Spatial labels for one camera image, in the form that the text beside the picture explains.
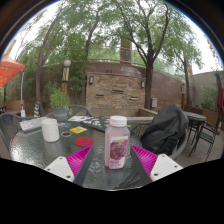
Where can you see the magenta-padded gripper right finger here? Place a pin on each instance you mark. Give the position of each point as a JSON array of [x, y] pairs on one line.
[[146, 160]]

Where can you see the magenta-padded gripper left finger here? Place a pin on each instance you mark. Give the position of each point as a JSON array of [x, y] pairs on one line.
[[78, 160]]

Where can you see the pink juice bottle white cap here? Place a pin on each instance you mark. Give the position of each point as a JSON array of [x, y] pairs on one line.
[[117, 146]]

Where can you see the flat round red coaster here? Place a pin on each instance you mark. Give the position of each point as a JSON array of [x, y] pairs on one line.
[[83, 142]]

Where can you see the yellow card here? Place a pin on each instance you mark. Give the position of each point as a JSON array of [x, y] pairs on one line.
[[78, 130]]

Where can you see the black jacket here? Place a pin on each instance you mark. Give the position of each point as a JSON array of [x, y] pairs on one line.
[[166, 130]]

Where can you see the white cup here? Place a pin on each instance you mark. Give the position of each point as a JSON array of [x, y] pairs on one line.
[[50, 130]]

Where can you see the black laptop with stickers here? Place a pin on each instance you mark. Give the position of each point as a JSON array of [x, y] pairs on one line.
[[96, 122]]

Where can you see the white printed paper sheet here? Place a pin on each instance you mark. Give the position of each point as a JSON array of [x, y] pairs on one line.
[[77, 118]]

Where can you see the silver laptop with stickers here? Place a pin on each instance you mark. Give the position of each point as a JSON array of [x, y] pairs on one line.
[[31, 123]]

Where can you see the green plant in blue pot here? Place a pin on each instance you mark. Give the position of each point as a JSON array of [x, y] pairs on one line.
[[59, 100]]

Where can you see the dark patio table with chairs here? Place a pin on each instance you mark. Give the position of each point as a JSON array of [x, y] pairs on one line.
[[200, 125]]

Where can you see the blue yellow striped cone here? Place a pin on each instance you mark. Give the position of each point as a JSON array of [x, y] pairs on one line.
[[36, 110]]

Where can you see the dark forked-trunk tree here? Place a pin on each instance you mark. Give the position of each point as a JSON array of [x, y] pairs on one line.
[[148, 86]]

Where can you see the leaning thin-trunk tree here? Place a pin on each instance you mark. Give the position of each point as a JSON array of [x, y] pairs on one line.
[[40, 73]]

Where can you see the orange canopy tent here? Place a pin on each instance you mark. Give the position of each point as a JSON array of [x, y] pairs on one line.
[[10, 70]]

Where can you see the grey wall box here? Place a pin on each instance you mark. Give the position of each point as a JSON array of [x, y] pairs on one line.
[[154, 102]]

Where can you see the black wall lantern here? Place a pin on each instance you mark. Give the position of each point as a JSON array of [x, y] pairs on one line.
[[142, 84], [91, 80]]

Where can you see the wooden lamp post white globe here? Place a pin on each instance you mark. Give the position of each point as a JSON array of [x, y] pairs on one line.
[[65, 78]]

